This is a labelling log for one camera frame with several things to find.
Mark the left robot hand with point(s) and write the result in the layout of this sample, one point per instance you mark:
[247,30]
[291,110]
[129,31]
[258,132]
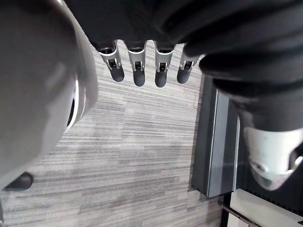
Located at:
[213,28]

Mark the silver robot leg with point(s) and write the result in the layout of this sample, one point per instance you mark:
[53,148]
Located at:
[35,82]

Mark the dark robot foot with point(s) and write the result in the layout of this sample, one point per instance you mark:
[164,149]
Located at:
[20,182]

